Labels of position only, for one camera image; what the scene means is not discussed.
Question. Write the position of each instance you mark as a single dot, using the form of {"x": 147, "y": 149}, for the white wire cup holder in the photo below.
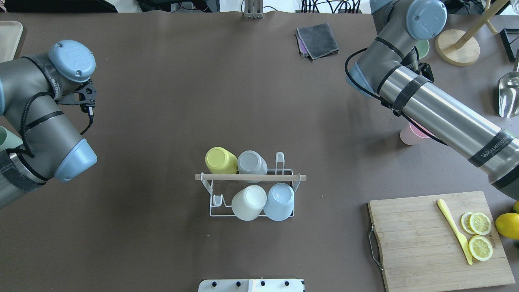
{"x": 266, "y": 192}

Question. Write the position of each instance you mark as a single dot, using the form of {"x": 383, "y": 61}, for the metal scoop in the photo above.
{"x": 508, "y": 92}

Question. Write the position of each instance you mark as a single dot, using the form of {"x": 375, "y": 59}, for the beige tray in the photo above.
{"x": 10, "y": 35}

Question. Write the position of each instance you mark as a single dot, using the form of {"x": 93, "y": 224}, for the white plastic cup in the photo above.
{"x": 248, "y": 203}

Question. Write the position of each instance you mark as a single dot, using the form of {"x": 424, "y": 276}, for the green bowl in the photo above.
{"x": 422, "y": 48}

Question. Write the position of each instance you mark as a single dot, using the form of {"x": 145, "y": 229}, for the aluminium frame post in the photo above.
{"x": 253, "y": 9}

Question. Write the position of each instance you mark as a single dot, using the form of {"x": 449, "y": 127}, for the white camera pole base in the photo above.
{"x": 252, "y": 285}

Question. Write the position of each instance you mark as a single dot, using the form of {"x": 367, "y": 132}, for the yellow plastic knife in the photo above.
{"x": 462, "y": 239}

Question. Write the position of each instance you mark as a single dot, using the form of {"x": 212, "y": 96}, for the wooden cutting board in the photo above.
{"x": 419, "y": 251}

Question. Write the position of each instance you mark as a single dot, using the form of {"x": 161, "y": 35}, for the grey plastic cup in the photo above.
{"x": 250, "y": 162}

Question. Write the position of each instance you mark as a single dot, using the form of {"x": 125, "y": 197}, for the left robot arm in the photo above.
{"x": 32, "y": 89}

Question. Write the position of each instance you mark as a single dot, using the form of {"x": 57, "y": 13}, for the light blue plastic cup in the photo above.
{"x": 280, "y": 202}

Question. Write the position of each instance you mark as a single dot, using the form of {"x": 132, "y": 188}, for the pink plastic cup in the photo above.
{"x": 412, "y": 135}

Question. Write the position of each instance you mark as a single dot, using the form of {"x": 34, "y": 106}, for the teal green plastic cup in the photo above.
{"x": 8, "y": 139}

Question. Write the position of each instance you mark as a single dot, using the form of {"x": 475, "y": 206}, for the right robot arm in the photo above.
{"x": 379, "y": 73}

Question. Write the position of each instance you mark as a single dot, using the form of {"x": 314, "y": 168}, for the grey folded cloth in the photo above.
{"x": 317, "y": 41}

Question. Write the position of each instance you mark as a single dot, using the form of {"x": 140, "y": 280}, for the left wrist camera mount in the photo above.
{"x": 84, "y": 96}

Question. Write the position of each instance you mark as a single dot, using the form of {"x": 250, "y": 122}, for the yellow plastic cup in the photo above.
{"x": 221, "y": 161}

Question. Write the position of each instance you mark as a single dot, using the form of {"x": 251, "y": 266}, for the wooden mug tree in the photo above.
{"x": 460, "y": 48}

